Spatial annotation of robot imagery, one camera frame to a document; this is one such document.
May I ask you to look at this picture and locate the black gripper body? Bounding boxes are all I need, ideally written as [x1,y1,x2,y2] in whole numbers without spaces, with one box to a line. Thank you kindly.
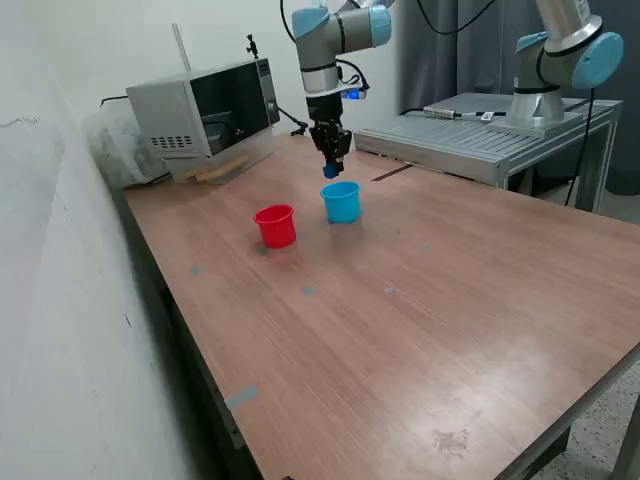
[306,96,347,133]

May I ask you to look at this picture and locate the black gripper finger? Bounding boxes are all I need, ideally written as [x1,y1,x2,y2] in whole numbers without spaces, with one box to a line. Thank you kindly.
[309,127,333,167]
[331,129,353,174]

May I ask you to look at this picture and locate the black tape strip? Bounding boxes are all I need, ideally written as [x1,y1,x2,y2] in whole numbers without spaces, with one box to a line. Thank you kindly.
[372,163,416,182]

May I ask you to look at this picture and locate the blue plastic cup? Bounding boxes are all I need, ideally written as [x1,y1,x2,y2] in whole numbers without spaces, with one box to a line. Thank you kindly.
[319,180,362,225]

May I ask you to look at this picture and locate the clear plastic box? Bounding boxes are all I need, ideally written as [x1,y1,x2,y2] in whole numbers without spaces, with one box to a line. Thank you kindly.
[167,124,276,186]

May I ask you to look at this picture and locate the red plastic cup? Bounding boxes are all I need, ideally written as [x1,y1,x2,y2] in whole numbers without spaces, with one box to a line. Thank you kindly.
[252,203,297,250]

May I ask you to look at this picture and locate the silver cylindrical tool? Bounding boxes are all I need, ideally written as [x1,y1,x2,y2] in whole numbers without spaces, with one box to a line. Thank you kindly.
[423,105,464,120]

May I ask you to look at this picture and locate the aluminium extrusion platform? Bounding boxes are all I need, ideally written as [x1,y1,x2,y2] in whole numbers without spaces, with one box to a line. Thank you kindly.
[353,92,624,215]

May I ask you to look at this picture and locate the dark grey curtain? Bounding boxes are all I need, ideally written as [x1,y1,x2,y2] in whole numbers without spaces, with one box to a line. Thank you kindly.
[397,0,640,197]

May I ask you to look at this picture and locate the white thin rod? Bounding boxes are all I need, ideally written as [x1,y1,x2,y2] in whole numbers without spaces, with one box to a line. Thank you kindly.
[171,22,194,77]

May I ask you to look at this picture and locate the silver microwave oven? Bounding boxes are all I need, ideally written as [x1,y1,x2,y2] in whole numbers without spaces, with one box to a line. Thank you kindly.
[125,57,281,161]

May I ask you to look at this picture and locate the translucent plastic bag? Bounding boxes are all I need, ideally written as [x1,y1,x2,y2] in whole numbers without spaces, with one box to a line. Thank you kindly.
[81,106,171,190]

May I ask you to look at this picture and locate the long grey tape piece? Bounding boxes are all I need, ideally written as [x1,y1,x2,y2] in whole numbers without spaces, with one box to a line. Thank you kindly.
[224,385,261,411]

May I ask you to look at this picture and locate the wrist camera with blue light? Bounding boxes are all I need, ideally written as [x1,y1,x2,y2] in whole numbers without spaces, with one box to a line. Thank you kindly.
[337,82,372,103]

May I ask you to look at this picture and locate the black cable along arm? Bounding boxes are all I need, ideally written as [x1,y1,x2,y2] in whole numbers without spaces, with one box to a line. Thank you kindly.
[278,0,499,46]

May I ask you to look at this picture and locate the black hanging cable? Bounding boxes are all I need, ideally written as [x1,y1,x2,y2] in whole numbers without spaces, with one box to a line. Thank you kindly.
[564,84,599,207]

